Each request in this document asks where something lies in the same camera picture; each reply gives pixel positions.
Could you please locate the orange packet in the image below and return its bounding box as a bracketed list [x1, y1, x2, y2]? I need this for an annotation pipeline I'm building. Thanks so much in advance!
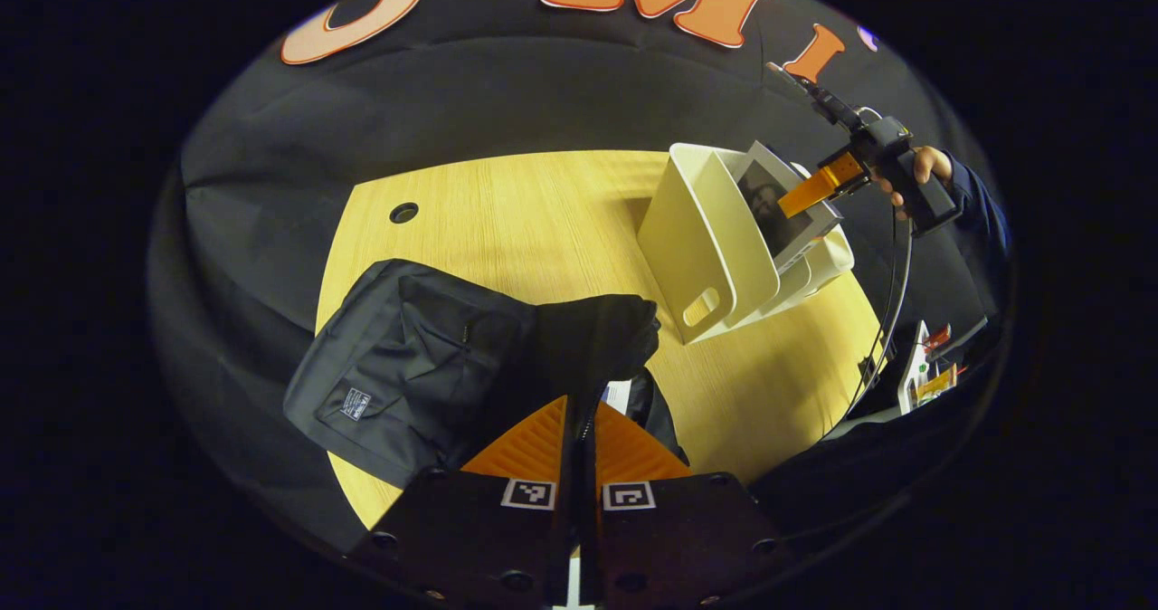
[916, 366, 960, 403]

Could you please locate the white spine book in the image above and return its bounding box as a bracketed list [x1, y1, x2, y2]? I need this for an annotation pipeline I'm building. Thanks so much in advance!
[735, 142, 844, 276]

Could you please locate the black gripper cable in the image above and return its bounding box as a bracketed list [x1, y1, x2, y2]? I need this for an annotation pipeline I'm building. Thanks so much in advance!
[819, 212, 915, 439]

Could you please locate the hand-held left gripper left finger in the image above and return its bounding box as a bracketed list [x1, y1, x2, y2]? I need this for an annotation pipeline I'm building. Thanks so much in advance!
[348, 396, 580, 606]

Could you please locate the black schoolbag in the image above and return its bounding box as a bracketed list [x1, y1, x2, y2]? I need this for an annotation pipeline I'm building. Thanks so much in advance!
[282, 259, 690, 493]

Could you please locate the white plastic bookshelf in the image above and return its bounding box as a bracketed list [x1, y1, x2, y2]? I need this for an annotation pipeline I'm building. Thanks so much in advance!
[636, 142, 856, 347]

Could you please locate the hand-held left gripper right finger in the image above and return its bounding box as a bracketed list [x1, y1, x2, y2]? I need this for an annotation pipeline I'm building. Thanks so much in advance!
[579, 400, 793, 606]

